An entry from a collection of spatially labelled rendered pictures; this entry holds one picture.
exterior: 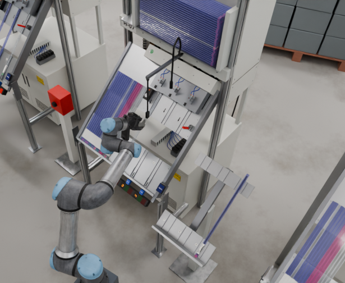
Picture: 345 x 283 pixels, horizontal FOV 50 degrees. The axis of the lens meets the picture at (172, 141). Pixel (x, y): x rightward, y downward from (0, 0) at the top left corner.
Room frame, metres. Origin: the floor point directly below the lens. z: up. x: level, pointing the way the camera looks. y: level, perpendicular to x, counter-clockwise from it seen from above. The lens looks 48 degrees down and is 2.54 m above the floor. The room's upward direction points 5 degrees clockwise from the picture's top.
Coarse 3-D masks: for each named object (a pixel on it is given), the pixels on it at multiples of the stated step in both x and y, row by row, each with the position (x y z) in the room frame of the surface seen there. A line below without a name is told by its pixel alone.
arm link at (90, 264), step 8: (80, 256) 0.76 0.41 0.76; (88, 256) 0.76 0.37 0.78; (96, 256) 0.77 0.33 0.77; (80, 264) 0.71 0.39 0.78; (88, 264) 0.72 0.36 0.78; (96, 264) 0.72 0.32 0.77; (72, 272) 0.69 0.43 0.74; (80, 272) 0.68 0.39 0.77; (88, 272) 0.68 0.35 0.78; (96, 272) 0.69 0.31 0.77; (88, 280) 0.67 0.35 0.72; (96, 280) 0.68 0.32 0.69
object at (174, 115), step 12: (132, 48) 1.96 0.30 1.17; (132, 60) 1.90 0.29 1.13; (144, 60) 1.88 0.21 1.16; (132, 72) 1.83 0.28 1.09; (144, 72) 1.81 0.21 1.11; (144, 84) 1.75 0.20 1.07; (156, 96) 1.67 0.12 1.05; (144, 108) 1.63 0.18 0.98; (156, 108) 1.61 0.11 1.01; (168, 108) 1.59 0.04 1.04; (180, 108) 1.57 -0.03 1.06; (204, 108) 1.54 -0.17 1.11; (168, 120) 1.53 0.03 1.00; (180, 120) 1.51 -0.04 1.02; (192, 120) 1.50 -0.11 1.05; (180, 132) 1.46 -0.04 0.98
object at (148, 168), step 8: (80, 136) 1.58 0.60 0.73; (144, 152) 1.41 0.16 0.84; (112, 160) 1.41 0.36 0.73; (136, 160) 1.38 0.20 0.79; (144, 160) 1.37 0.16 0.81; (152, 160) 1.36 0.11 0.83; (160, 160) 1.35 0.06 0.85; (128, 168) 1.35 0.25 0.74; (136, 168) 1.34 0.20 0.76; (144, 168) 1.33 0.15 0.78; (152, 168) 1.32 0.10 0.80; (160, 168) 1.31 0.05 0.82; (168, 168) 1.30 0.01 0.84; (136, 176) 1.30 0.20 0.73; (144, 176) 1.29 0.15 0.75; (152, 176) 1.28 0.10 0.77; (160, 176) 1.27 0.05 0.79; (144, 184) 1.25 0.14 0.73; (152, 184) 1.24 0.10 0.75; (152, 192) 1.21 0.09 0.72
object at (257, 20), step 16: (224, 0) 1.77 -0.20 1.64; (256, 0) 1.74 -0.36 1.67; (272, 0) 1.90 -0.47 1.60; (256, 16) 1.78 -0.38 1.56; (256, 32) 1.82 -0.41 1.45; (160, 48) 2.01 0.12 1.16; (240, 48) 1.70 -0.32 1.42; (256, 48) 1.87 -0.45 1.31; (240, 64) 1.73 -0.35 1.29; (256, 64) 1.92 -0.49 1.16; (240, 80) 1.77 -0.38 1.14; (224, 112) 1.70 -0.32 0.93; (240, 112) 1.92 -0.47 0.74
